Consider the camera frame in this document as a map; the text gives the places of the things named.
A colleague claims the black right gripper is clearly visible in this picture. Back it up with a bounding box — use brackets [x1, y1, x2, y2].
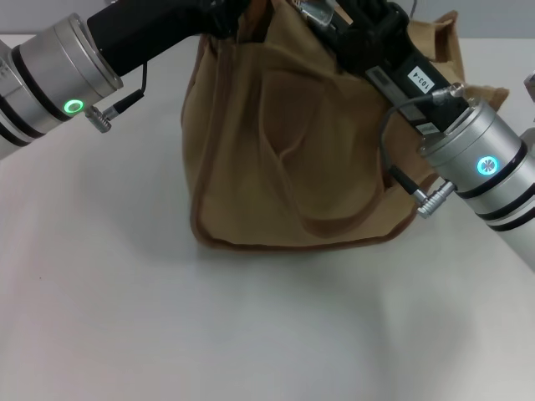
[324, 0, 472, 135]

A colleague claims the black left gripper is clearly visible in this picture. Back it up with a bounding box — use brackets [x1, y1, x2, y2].
[84, 0, 252, 79]

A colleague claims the silver metal zipper pull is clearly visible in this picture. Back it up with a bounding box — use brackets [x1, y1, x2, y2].
[298, 0, 336, 28]

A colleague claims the khaki canvas food bag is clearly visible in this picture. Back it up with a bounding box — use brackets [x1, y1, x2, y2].
[182, 0, 511, 252]

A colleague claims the left gripper cable with connectors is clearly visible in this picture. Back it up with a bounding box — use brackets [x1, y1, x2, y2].
[84, 62, 149, 135]

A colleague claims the gripper cable with connectors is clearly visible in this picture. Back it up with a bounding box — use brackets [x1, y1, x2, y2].
[377, 82, 468, 220]
[84, 62, 149, 135]

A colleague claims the right gripper cable with connectors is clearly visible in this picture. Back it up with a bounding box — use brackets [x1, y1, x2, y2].
[377, 82, 468, 220]

